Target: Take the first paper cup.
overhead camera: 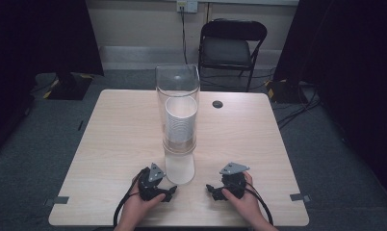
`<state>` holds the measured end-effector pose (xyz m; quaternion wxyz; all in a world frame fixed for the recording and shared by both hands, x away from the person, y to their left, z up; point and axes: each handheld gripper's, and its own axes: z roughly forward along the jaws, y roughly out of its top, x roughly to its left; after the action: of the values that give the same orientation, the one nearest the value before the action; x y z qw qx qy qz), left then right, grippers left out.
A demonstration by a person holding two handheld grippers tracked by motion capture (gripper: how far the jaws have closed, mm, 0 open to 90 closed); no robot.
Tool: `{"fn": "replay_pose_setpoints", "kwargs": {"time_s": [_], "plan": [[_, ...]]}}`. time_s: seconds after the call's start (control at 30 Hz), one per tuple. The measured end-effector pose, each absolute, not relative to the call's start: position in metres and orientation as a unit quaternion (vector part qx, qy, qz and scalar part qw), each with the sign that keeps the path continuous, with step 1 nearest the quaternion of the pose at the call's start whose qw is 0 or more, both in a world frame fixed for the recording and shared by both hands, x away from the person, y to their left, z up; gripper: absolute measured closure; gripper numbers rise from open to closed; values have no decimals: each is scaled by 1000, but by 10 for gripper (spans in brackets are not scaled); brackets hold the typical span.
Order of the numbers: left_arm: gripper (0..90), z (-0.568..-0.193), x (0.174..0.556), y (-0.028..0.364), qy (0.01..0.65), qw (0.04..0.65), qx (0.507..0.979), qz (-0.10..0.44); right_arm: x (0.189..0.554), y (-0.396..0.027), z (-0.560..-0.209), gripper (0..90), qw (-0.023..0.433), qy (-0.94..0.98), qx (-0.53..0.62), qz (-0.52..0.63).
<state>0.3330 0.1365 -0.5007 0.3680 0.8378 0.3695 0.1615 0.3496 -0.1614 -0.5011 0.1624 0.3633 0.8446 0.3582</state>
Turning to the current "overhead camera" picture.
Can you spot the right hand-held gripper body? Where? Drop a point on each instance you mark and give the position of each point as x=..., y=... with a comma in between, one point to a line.
x=235, y=184

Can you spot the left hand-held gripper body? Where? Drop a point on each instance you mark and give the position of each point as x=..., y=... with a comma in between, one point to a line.
x=149, y=187

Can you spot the stack of white paper cups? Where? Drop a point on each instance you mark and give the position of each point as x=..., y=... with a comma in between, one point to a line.
x=180, y=122

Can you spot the clear plastic cup dispenser tube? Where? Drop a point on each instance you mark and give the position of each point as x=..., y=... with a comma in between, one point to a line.
x=177, y=80

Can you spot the person's right hand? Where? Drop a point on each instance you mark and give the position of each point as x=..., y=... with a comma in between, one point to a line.
x=247, y=205

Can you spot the person's left hand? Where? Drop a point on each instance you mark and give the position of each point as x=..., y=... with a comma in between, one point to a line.
x=134, y=211

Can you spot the grey tape strip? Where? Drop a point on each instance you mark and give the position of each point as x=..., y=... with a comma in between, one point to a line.
x=57, y=200
x=299, y=197

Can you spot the black table grommet hole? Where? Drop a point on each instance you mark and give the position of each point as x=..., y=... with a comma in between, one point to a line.
x=217, y=104

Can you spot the small black floor strip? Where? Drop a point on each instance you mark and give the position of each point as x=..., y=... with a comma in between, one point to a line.
x=80, y=125

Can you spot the black folding chair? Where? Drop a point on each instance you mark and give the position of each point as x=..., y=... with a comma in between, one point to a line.
x=227, y=51

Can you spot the black curtain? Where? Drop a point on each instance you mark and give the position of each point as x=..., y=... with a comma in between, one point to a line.
x=37, y=38
x=352, y=64

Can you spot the grey wall baseboard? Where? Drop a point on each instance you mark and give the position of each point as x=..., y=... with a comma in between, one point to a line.
x=143, y=57

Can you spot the white wall outlet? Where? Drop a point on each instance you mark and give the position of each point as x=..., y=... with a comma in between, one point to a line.
x=187, y=5

